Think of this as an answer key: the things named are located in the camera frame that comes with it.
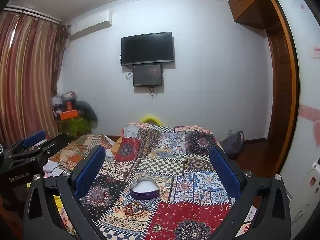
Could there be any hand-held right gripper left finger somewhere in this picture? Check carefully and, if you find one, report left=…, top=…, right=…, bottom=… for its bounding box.
left=22, top=145, right=106, bottom=240

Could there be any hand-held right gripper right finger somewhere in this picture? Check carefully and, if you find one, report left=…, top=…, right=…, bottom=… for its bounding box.
left=209, top=145, right=292, bottom=240

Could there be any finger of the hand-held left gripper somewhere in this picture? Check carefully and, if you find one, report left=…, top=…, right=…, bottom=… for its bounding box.
left=29, top=133, right=69, bottom=165
left=9, top=130, right=46, bottom=153

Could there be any red braided cord bracelet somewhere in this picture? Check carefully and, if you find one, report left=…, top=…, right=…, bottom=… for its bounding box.
left=124, top=202, right=145, bottom=215

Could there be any purple heart-shaped jewelry box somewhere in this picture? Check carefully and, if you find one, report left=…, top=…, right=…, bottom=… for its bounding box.
left=129, top=176, right=160, bottom=200

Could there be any green cloth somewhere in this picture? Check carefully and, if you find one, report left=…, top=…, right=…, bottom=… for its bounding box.
left=59, top=116, right=92, bottom=137

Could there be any orange patterned quilt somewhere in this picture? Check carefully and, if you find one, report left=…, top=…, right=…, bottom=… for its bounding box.
left=47, top=134, right=123, bottom=178

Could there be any dark purple bag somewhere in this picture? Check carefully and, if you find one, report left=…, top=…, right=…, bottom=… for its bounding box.
left=220, top=130, right=244, bottom=159

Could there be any orange box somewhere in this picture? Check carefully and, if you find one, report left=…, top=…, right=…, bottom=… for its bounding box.
left=59, top=109, right=79, bottom=120

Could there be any dark green bag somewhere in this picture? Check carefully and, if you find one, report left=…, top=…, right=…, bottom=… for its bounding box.
left=75, top=100, right=98, bottom=123

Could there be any colourful patchwork blanket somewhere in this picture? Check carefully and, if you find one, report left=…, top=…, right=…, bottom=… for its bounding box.
left=79, top=122, right=258, bottom=240

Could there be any red striped curtain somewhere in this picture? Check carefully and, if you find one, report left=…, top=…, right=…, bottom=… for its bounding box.
left=0, top=11, right=68, bottom=145

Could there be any yellow round object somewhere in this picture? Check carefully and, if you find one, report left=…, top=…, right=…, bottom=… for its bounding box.
left=140, top=115, right=163, bottom=125

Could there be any small black monitor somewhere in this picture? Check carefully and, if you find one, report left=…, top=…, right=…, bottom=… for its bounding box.
left=133, top=64, right=164, bottom=87

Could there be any curtain rod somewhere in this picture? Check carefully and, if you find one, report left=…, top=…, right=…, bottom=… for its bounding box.
left=4, top=5, right=68, bottom=26

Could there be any white door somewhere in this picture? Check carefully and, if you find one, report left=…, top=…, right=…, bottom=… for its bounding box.
left=274, top=0, right=320, bottom=230

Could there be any white air conditioner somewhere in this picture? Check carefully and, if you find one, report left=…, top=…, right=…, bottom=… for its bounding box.
left=70, top=9, right=112, bottom=40

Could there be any large black television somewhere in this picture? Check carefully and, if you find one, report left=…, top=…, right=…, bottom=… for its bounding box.
left=121, top=32, right=174, bottom=67

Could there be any wooden wardrobe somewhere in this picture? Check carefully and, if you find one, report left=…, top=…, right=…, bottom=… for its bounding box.
left=227, top=0, right=300, bottom=180

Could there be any black cable bundle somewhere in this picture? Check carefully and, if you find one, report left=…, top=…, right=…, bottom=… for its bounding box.
left=149, top=85, right=160, bottom=100

